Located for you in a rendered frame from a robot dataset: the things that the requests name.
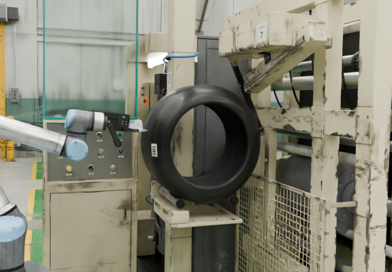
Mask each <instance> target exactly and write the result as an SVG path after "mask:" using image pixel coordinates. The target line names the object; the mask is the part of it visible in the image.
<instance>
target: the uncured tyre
mask: <svg viewBox="0 0 392 272"><path fill-rule="evenodd" d="M202 104H203V105H204V106H206V107H209V108H210V109H211V110H213V111H214V112H215V113H216V114H217V115H218V117H219V118H220V120H221V122H222V124H223V126H224V129H225V135H226V142H225V148H224V151H223V154H222V156H221V158H220V160H219V161H218V163H217V164H216V165H215V166H214V167H213V168H212V169H211V170H209V171H207V172H206V173H204V174H201V175H199V176H193V177H186V176H182V175H181V174H180V173H179V172H178V170H177V169H176V167H175V165H174V163H173V160H172V155H171V148H170V145H171V139H172V134H173V131H174V128H175V126H176V124H177V123H178V121H179V120H180V119H181V118H182V116H183V115H185V114H186V112H188V111H189V110H191V109H192V108H194V107H196V106H199V105H202ZM143 129H144V130H148V131H147V132H142V135H141V149H142V156H143V159H144V162H145V165H146V167H147V168H148V171H149V172H150V174H151V175H152V176H153V178H154V179H155V180H156V181H157V182H158V183H159V184H160V185H162V186H163V187H164V188H166V189H167V190H168V191H169V192H171V193H172V194H174V195H175V196H177V197H180V198H184V199H186V200H189V201H192V202H196V203H208V202H212V201H218V200H221V199H223V198H226V197H228V196H230V195H232V194H233V193H235V192H236V191H238V189H240V188H241V187H242V186H243V185H244V184H245V183H246V181H248V179H249V178H250V176H251V175H252V173H253V171H254V169H255V167H256V164H257V162H258V158H259V154H260V146H261V138H260V130H259V127H258V123H257V120H256V118H255V116H254V114H253V112H252V111H251V109H250V108H249V107H248V105H247V104H246V103H245V102H244V101H243V100H242V99H241V98H240V97H238V95H236V94H235V93H233V92H231V91H229V90H227V89H225V88H222V87H220V86H215V85H194V86H185V87H182V88H178V89H176V90H173V91H171V92H169V93H168V94H166V95H165V96H163V97H162V98H161V99H160V100H159V101H158V102H157V103H156V104H155V105H154V106H153V107H152V109H151V111H150V112H149V114H148V116H147V118H146V120H145V123H144V125H143ZM151 144H157V157H155V156H152V148H151Z"/></svg>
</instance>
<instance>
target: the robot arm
mask: <svg viewBox="0 0 392 272"><path fill-rule="evenodd" d="M108 121H110V122H108ZM129 123H130V115H127V114H120V113H109V112H105V114H104V113H99V112H92V111H83V110H77V109H76V110H72V109H70V110H68V112H67V115H66V120H65V129H67V132H66V135H62V134H59V133H56V132H53V131H49V130H46V129H43V128H40V127H36V126H34V125H30V124H27V123H24V122H21V121H17V120H14V119H11V118H8V117H5V116H1V115H0V137H1V138H5V139H7V140H11V141H15V142H18V143H21V144H25V145H28V146H31V147H35V148H38V149H42V150H45V151H48V152H52V153H54V154H58V155H60V156H63V157H66V158H68V159H70V160H72V161H81V160H82V159H84V158H85V157H86V155H87V154H88V146H87V144H86V136H87V131H96V132H102V130H106V128H108V130H109V132H110V134H111V136H112V139H113V142H114V145H115V146H116V147H117V148H118V147H120V146H122V145H121V144H122V143H121V140H120V139H119V138H118V136H117V133H116V131H123V132H128V131H130V132H147V131H148V130H144V129H143V127H142V121H141V120H136V121H135V123H130V124H129ZM27 228H28V224H27V219H26V217H25V216H24V214H23V213H22V212H20V211H19V209H18V207H17V205H16V203H14V202H11V201H9V200H8V198H7V196H6V194H5V192H4V191H3V189H2V187H1V185H0V272H26V269H25V240H26V233H27Z"/></svg>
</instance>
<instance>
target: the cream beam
mask: <svg viewBox="0 0 392 272"><path fill-rule="evenodd" d="M308 20H316V21H318V16H314V15H301V14H294V13H281V12H268V13H265V14H263V15H260V16H257V17H255V18H252V19H250V20H247V21H245V22H242V23H239V24H237V25H234V26H232V27H229V28H227V29H224V30H221V31H220V32H219V57H240V58H252V59H259V58H264V55H263V54H258V53H261V52H266V53H272V52H274V51H279V50H284V49H288V48H293V47H295V44H296V30H297V29H299V28H300V27H301V26H302V25H304V24H305V23H306V22H307V21H308ZM265 22H266V23H267V33H266V41H261V42H257V25H260V24H262V23H265Z"/></svg>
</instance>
